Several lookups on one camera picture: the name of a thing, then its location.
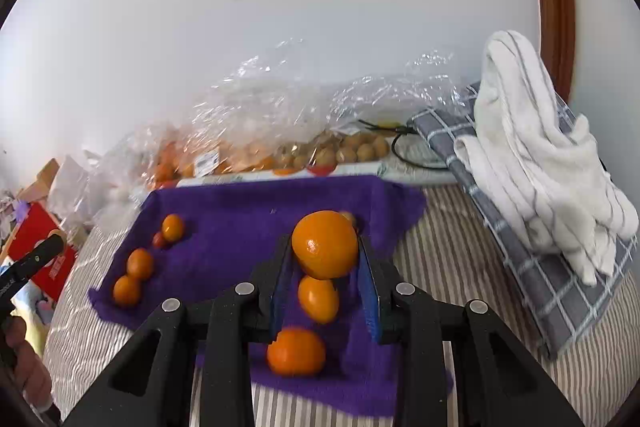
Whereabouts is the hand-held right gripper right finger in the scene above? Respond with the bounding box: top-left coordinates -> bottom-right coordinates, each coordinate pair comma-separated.
352,234 -> 586,427

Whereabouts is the large orange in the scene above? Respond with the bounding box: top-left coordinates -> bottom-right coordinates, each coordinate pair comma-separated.
291,210 -> 360,280

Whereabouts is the pile of brown round nuts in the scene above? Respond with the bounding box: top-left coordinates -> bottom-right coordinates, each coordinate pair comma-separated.
272,132 -> 391,170

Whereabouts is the pale printed cloth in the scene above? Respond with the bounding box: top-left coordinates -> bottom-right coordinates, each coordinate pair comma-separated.
10,279 -> 56,358

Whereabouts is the purple towel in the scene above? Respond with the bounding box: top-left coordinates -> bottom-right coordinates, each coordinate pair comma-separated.
88,175 -> 455,418

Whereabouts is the black cable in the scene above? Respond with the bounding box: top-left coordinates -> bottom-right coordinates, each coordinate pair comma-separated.
357,119 -> 448,170

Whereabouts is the clear plastic bag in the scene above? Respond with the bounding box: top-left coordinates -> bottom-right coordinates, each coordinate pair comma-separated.
100,38 -> 481,192

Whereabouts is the brown wooden frame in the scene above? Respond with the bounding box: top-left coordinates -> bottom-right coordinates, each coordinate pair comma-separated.
520,0 -> 576,105

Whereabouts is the cardboard box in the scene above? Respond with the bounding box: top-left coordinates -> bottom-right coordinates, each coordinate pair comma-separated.
17,158 -> 61,202

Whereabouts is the pile of bagged oranges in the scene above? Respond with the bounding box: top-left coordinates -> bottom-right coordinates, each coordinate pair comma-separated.
150,139 -> 281,182

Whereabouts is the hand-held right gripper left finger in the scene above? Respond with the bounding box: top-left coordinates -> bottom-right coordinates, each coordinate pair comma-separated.
62,232 -> 296,427

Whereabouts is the red box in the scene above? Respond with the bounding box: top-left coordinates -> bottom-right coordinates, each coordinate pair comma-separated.
7,202 -> 78,300

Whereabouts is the striped bed blanket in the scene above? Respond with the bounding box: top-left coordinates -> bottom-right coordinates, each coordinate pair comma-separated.
42,184 -> 640,427

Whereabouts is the grey checkered cloth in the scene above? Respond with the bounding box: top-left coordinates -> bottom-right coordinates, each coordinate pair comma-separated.
406,81 -> 640,360

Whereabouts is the person's left hand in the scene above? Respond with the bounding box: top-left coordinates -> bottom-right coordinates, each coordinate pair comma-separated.
2,314 -> 54,413

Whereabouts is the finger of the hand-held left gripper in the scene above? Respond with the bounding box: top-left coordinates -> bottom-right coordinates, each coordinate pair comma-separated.
9,233 -> 67,284

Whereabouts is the small orange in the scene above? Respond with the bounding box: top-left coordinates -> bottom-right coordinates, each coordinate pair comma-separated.
112,275 -> 143,307
161,214 -> 186,243
126,248 -> 155,281

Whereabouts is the white flat carton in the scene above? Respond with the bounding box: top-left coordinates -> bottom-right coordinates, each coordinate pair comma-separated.
175,157 -> 458,190

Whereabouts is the white striped towel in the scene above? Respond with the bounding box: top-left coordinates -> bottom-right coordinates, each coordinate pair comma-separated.
453,30 -> 640,286

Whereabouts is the grey plastic bag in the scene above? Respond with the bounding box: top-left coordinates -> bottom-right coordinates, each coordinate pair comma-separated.
47,152 -> 116,228

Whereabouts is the medium orange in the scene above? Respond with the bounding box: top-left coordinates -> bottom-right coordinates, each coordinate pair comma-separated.
298,276 -> 341,325
266,328 -> 327,378

